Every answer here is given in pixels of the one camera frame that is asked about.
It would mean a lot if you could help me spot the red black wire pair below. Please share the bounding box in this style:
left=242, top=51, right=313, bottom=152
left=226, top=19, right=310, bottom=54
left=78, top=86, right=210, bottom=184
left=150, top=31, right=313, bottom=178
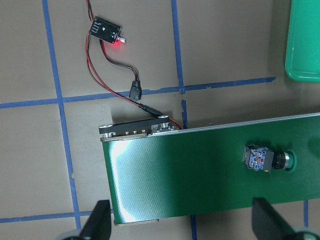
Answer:
left=84, top=0, right=185, bottom=131

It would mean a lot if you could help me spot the green conveyor belt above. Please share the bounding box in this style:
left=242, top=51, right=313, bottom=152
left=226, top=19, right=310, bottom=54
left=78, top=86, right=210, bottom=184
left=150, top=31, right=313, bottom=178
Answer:
left=99, top=113, right=320, bottom=225

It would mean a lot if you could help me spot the green plastic tray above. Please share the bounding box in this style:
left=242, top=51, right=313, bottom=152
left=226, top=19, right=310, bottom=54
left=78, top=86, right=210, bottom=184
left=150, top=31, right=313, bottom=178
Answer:
left=285, top=0, right=320, bottom=83

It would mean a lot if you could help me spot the black sensor circuit board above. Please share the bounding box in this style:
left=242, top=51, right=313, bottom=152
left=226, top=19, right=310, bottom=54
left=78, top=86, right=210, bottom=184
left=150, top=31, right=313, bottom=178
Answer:
left=88, top=16, right=126, bottom=45

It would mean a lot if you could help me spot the green mushroom push button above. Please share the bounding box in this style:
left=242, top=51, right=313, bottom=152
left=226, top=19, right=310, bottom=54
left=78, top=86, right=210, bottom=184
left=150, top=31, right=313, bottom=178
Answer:
left=242, top=144, right=298, bottom=173

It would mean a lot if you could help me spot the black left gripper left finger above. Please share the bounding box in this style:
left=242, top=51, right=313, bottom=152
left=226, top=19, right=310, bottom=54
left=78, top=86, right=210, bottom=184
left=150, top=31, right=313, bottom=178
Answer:
left=79, top=200, right=112, bottom=240

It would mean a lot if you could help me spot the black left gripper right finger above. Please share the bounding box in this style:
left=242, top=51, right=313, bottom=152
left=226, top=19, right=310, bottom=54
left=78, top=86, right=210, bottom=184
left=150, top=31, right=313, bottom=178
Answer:
left=251, top=197, right=298, bottom=240

